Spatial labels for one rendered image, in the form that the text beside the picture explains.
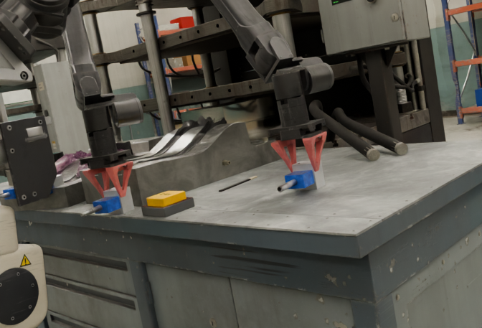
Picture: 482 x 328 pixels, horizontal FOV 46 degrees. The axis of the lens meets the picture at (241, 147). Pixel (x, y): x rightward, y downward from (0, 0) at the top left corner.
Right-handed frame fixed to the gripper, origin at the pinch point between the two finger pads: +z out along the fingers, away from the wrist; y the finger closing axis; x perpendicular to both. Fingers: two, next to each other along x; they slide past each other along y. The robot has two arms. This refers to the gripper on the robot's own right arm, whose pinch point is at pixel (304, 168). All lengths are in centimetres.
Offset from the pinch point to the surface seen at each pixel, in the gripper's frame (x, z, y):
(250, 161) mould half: -25.4, 2.0, 31.9
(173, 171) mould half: 0.3, -2.1, 36.0
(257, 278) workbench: 18.6, 16.0, 3.2
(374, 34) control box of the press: -74, -26, 10
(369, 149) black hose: -25.5, 2.2, -3.1
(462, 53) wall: -721, 5, 151
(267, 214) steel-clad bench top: 18.0, 4.2, -1.6
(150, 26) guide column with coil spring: -81, -51, 110
